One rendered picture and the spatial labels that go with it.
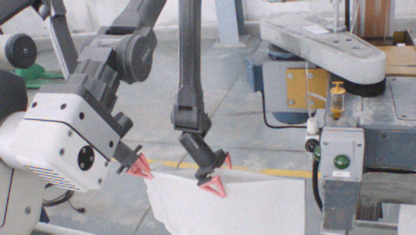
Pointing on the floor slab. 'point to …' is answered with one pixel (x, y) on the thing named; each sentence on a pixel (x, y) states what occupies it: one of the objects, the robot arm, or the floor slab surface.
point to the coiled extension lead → (61, 200)
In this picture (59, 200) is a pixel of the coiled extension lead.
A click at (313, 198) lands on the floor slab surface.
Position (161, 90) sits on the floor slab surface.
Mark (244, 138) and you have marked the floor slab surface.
